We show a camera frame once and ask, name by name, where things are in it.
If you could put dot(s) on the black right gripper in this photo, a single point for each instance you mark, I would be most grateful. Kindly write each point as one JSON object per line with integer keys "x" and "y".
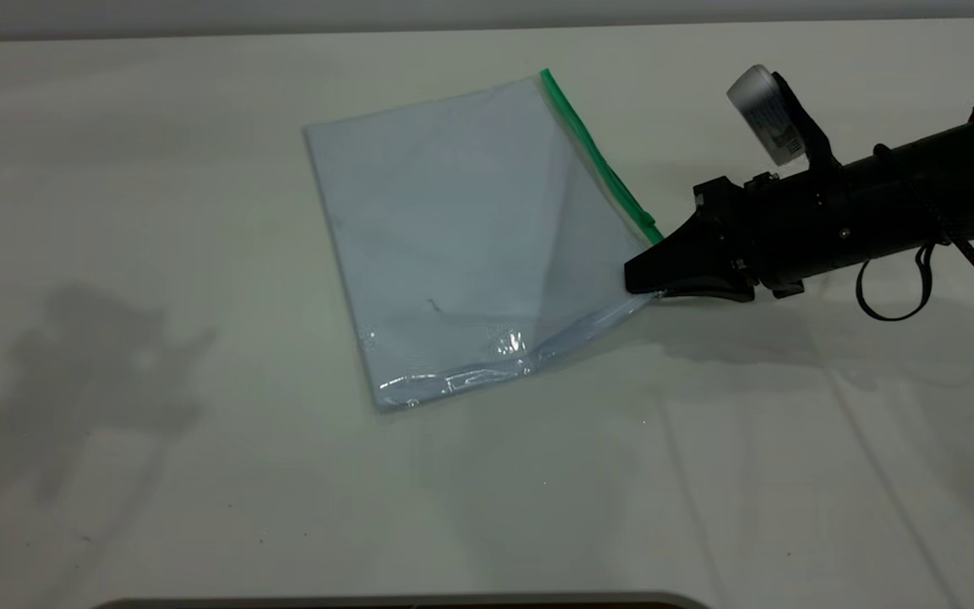
{"x": 762, "y": 228}

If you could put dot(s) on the clear plastic bag green zipper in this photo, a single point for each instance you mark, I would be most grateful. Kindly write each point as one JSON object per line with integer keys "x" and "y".
{"x": 470, "y": 237}

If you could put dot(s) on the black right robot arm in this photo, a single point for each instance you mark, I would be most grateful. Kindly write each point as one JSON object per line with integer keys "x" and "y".
{"x": 901, "y": 199}

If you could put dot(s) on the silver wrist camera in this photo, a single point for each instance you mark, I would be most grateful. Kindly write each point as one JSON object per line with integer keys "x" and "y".
{"x": 770, "y": 114}

